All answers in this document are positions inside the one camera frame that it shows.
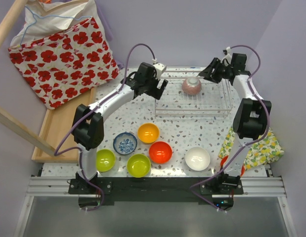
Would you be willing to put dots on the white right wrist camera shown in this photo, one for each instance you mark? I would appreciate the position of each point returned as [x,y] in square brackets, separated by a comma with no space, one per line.
[227,56]

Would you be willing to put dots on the wooden beam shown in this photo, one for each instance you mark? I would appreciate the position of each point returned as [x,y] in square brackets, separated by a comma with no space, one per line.
[17,127]

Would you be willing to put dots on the white plastic bowl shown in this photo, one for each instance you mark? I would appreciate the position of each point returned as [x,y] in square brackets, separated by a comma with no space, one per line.
[197,158]

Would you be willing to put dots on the lime green bowl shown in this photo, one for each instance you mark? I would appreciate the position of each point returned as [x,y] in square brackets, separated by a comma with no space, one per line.
[138,165]
[105,160]

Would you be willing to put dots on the grey patterned ceramic bowl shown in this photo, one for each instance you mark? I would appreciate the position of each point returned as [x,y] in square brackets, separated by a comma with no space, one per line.
[191,86]

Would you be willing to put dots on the red orange plastic bowl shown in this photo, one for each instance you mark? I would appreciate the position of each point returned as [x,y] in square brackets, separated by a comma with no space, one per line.
[160,152]

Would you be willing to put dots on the wooden pole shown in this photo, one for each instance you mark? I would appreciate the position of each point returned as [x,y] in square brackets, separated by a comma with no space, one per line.
[10,18]

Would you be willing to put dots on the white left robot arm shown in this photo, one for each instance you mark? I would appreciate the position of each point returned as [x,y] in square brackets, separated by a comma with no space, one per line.
[88,125]

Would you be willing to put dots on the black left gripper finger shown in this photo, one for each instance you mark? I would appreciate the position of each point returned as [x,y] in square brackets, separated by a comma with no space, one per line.
[162,83]
[156,93]

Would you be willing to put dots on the lemon print cloth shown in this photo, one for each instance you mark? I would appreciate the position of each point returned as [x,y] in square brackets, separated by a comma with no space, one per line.
[263,152]

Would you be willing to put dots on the white cloth bag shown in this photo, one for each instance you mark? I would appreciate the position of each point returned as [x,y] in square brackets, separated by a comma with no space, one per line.
[50,8]

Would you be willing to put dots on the white wire dish rack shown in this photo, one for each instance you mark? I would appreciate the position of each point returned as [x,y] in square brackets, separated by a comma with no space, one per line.
[213,102]

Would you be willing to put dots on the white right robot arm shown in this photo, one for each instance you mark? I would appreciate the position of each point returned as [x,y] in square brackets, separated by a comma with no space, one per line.
[250,123]

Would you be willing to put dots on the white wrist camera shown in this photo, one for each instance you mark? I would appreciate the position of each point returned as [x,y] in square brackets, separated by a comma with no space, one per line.
[227,56]
[160,69]

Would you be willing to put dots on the aluminium rail frame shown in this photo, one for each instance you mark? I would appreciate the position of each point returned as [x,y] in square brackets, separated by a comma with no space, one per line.
[261,211]

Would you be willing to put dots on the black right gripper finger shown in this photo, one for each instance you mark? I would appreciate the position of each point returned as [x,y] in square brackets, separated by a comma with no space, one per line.
[214,68]
[212,77]

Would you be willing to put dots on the left lime green bowl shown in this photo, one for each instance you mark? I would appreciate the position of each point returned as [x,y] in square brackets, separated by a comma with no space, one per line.
[105,160]

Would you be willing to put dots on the yellow orange plastic bowl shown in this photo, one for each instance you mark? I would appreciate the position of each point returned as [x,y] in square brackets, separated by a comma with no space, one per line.
[148,133]

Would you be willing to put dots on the red poppy print bag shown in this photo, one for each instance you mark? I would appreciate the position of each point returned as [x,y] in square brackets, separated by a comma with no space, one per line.
[64,65]

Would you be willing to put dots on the right lime green bowl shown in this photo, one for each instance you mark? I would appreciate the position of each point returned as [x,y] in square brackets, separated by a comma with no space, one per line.
[138,165]

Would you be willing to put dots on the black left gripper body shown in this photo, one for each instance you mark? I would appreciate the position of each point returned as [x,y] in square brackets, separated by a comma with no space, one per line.
[154,86]

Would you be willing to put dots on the wooden tray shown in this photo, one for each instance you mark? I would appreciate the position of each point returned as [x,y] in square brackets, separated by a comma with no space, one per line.
[56,125]

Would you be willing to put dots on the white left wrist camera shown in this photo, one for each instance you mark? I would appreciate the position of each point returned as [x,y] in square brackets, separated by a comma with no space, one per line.
[160,69]

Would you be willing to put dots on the blue white ceramic bowl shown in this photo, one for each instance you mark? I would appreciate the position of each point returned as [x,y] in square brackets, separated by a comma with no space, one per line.
[125,143]

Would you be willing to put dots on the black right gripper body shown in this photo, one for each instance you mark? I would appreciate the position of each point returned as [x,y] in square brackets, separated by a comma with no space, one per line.
[225,70]

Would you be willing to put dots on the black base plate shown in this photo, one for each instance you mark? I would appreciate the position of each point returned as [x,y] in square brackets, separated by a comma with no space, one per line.
[152,189]

